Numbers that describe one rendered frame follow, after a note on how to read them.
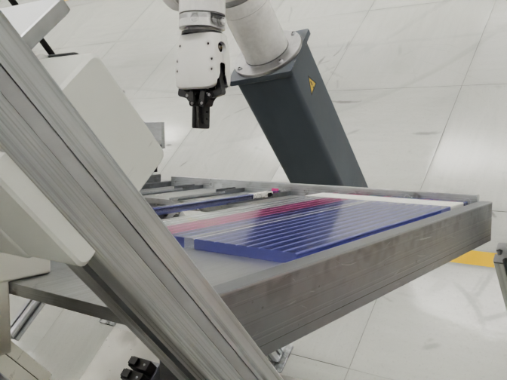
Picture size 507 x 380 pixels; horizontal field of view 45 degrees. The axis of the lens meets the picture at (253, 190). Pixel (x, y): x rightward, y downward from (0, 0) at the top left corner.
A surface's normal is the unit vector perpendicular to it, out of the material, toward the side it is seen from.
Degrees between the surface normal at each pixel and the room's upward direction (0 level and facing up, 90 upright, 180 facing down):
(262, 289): 90
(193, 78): 52
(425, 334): 0
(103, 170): 90
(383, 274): 90
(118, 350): 0
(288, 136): 90
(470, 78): 0
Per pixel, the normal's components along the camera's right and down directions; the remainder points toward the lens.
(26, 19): -0.40, -0.68
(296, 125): -0.30, 0.73
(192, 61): -0.61, 0.09
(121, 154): 0.80, 0.06
